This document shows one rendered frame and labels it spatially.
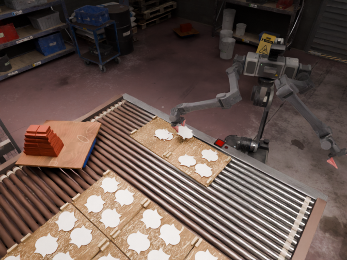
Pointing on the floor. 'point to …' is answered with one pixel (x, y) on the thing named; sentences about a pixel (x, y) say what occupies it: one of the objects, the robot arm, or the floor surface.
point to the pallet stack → (151, 11)
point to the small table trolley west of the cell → (96, 45)
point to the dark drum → (126, 40)
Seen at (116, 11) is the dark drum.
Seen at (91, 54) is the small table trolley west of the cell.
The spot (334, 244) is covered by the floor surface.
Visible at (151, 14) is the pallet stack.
